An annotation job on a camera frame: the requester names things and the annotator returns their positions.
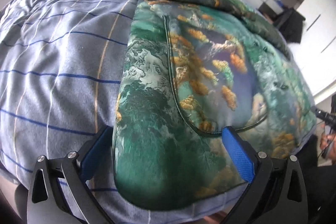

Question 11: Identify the green patterned satin jacket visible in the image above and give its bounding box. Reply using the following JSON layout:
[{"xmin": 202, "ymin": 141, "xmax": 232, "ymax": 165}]
[{"xmin": 113, "ymin": 0, "xmax": 316, "ymax": 210}]

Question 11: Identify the person's right hand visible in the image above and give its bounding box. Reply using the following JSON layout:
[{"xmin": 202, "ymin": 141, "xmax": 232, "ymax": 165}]
[{"xmin": 320, "ymin": 133, "xmax": 336, "ymax": 164}]

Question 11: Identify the blue checked duvet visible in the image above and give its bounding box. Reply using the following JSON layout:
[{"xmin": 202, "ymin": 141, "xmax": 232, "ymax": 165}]
[{"xmin": 0, "ymin": 0, "xmax": 314, "ymax": 224}]

